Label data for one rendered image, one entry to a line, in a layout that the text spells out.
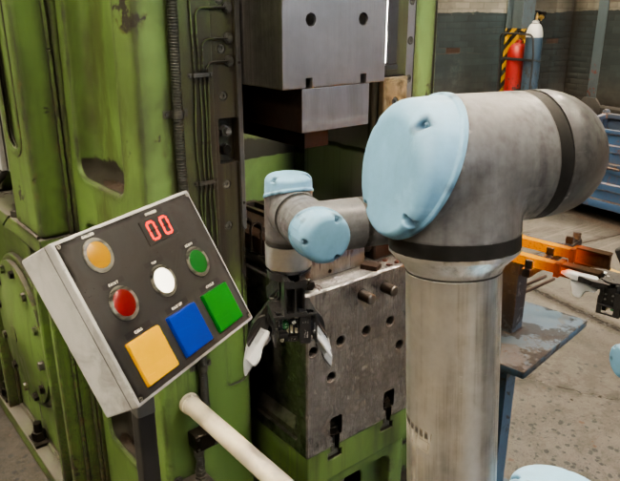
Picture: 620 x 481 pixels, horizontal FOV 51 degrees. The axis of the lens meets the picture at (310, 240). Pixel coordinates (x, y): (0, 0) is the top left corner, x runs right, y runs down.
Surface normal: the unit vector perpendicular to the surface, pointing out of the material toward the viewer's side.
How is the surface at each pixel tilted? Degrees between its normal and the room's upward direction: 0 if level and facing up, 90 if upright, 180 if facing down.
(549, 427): 0
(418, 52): 90
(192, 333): 60
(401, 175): 82
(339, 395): 90
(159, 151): 90
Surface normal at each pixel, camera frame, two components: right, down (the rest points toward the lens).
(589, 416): 0.00, -0.94
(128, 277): 0.78, -0.34
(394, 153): -0.93, -0.01
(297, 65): 0.63, 0.26
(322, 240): 0.36, 0.31
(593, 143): 0.56, -0.01
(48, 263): -0.43, 0.30
